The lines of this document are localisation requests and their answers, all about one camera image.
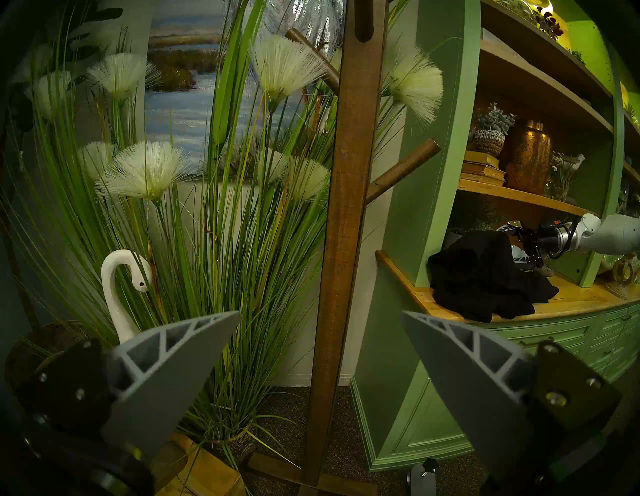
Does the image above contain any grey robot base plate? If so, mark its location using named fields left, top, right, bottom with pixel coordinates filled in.
left=407, top=457, right=441, bottom=496

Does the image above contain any dark artificial flower plant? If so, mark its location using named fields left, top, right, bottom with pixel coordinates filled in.
left=500, top=0, right=566, bottom=38

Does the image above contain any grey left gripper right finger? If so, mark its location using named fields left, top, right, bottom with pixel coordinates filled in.
left=401, top=311, right=623, bottom=485

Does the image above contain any black jacket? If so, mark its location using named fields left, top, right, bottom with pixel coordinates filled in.
left=427, top=230, right=560, bottom=323

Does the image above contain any succulent in woven pot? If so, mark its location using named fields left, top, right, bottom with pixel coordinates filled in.
left=470, top=102, right=516, bottom=157

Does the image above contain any brown wooden coat stand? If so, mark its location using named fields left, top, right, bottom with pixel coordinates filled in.
left=245, top=0, right=442, bottom=496

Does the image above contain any glass vase with flowers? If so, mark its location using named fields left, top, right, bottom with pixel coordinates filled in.
left=547, top=152, right=586, bottom=202

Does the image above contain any green cabinet with wooden shelves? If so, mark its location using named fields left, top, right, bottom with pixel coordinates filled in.
left=350, top=0, right=640, bottom=473

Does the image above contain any landscape painting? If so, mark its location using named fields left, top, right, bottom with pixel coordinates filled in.
left=145, top=0, right=351, bottom=176

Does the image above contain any artificial pampas grass plant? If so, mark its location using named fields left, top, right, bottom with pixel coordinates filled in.
left=0, top=0, right=446, bottom=471

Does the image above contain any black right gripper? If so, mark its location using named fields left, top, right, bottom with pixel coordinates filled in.
left=497, top=221, right=571, bottom=271

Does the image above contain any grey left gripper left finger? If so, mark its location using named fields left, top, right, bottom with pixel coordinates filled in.
left=19, top=311, right=242, bottom=460

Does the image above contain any small round metal ornament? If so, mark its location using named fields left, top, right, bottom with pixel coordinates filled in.
left=604, top=253, right=640, bottom=301

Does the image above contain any dark cover old book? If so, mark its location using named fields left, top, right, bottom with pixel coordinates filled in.
left=465, top=150, right=501, bottom=168

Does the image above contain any copper vase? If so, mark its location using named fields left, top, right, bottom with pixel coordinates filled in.
left=505, top=119, right=553, bottom=196

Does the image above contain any white swan figurine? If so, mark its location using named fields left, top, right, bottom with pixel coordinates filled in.
left=100, top=249, right=153, bottom=346

